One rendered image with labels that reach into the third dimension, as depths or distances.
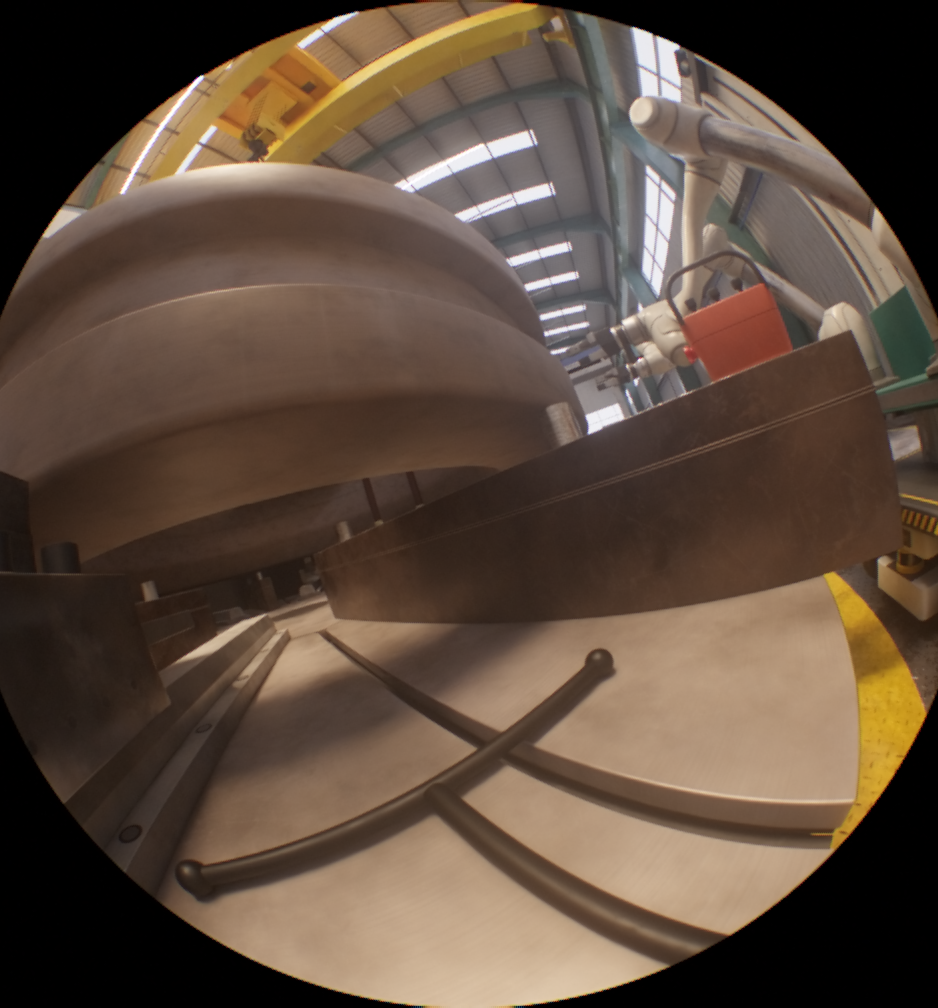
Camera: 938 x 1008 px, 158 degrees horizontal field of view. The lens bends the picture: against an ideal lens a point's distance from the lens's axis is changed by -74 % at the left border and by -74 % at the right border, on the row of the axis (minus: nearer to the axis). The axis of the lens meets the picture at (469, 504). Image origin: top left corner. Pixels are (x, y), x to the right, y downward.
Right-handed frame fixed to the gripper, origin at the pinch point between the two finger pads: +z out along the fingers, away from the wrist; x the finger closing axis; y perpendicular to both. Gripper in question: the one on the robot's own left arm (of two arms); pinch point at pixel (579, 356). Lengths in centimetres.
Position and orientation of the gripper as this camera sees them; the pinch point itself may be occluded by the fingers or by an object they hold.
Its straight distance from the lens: 113.2
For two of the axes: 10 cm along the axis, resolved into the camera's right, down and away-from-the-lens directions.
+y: -3.1, -9.5, 0.5
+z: -7.6, 2.8, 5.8
